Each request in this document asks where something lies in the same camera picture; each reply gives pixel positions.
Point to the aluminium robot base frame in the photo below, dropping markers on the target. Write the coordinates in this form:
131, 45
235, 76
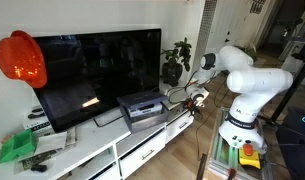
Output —
222, 156

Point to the black flat television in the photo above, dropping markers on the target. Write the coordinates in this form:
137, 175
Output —
92, 66

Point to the printed magazine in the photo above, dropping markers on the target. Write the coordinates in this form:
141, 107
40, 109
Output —
35, 160

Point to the green plant in black pot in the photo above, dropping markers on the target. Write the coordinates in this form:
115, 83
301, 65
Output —
172, 75

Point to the black stand pole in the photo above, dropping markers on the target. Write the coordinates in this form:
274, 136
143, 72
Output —
288, 93

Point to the small black remote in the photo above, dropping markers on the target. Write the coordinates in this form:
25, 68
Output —
38, 168

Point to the yellow emergency stop box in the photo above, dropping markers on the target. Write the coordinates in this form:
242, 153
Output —
248, 160

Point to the white perforated vent panel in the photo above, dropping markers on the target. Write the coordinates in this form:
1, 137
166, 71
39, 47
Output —
207, 26

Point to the dark blue open box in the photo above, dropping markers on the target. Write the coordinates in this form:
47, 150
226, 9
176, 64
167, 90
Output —
145, 125

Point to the green plastic bin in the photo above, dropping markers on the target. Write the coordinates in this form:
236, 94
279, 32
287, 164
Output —
17, 145

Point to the silver device in box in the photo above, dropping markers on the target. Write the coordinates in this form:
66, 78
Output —
142, 110

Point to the white cardboard box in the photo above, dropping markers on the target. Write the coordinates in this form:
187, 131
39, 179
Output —
38, 126

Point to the black rod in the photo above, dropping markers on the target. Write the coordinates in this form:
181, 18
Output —
201, 166

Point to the white TV cabinet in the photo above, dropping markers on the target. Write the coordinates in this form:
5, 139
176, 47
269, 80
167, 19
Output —
92, 136

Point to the black case with blue mark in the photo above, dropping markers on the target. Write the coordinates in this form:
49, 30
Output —
295, 150

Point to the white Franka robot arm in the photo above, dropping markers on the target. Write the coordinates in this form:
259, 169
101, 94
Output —
258, 83

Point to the white envelope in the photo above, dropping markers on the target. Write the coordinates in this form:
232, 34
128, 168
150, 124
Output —
50, 141

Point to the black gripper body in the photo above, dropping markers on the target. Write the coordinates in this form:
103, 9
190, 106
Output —
193, 106

